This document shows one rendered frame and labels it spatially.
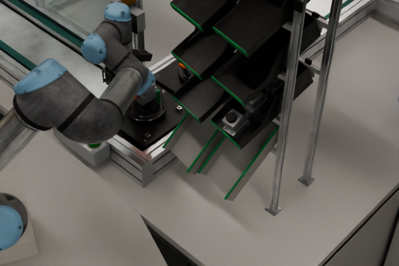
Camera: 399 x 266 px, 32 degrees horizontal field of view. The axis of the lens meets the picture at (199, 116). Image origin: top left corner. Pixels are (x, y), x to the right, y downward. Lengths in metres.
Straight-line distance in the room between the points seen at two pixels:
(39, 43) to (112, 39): 0.85
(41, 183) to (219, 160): 0.59
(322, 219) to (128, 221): 0.59
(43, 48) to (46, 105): 1.17
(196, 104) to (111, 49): 0.29
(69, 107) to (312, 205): 0.96
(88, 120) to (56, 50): 1.17
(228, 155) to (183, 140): 0.16
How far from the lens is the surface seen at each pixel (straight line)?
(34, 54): 2.75
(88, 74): 2.62
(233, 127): 1.91
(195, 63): 1.94
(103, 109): 1.63
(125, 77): 1.88
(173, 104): 2.39
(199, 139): 2.15
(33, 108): 1.63
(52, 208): 2.26
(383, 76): 2.78
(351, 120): 2.56
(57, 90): 1.60
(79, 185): 2.31
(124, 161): 2.27
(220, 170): 2.11
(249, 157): 2.07
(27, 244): 2.11
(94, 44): 1.95
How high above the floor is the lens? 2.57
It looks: 43 degrees down
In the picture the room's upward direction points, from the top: 1 degrees clockwise
